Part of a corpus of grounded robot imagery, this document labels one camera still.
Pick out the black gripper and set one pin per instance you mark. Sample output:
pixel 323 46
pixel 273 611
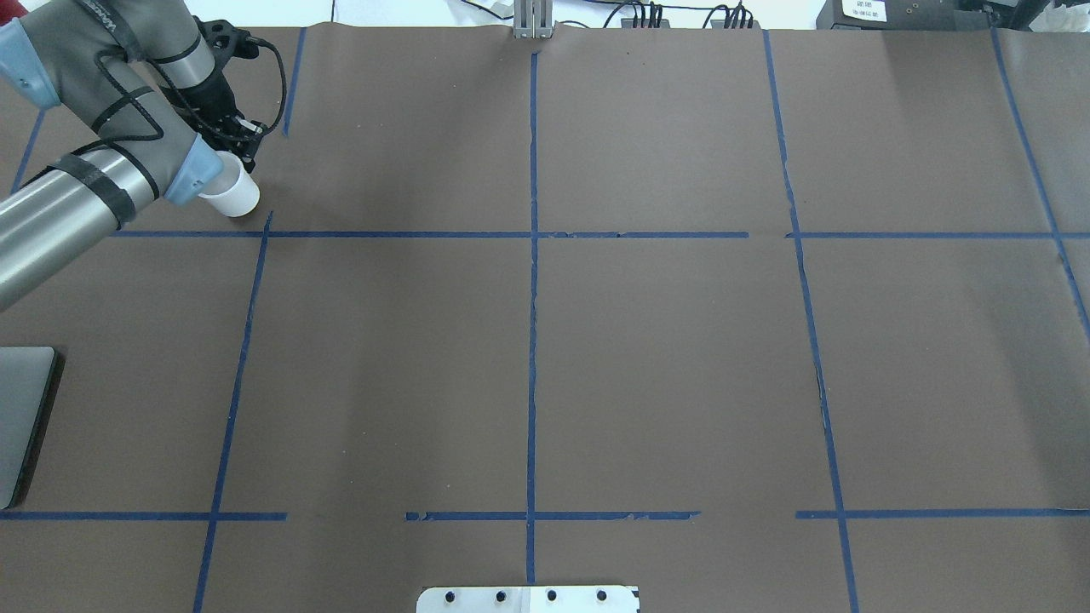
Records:
pixel 216 100

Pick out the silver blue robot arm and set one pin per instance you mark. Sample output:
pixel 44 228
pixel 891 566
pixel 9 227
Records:
pixel 148 79

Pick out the black box device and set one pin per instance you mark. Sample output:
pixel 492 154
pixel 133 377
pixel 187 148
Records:
pixel 927 16

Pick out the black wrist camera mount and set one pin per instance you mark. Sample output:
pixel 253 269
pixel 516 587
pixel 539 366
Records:
pixel 227 42

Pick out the aluminium frame post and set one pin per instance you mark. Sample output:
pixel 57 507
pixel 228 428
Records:
pixel 533 19

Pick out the white camera mast pedestal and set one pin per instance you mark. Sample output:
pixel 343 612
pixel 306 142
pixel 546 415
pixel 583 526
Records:
pixel 555 598

